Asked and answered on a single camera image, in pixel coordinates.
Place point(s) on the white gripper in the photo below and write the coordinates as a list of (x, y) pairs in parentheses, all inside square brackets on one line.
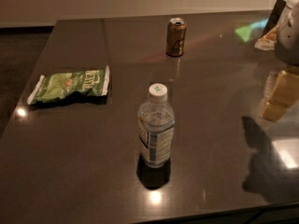
[(288, 46)]

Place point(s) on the clear plastic water bottle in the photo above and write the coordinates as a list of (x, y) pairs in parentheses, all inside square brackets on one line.
[(156, 125)]

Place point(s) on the green jalapeno chip bag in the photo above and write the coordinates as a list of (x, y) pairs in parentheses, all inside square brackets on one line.
[(57, 87)]

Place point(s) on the brown soda can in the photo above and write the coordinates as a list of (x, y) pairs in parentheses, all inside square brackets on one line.
[(176, 31)]

